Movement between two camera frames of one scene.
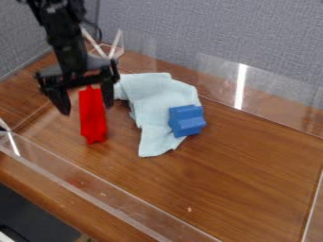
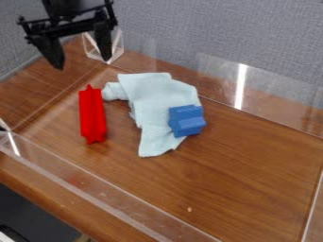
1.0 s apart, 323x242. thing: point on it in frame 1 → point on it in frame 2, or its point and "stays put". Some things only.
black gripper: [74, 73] → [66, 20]
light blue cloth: [149, 94] stays put
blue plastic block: [185, 119] stays put
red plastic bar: [92, 112] stays put
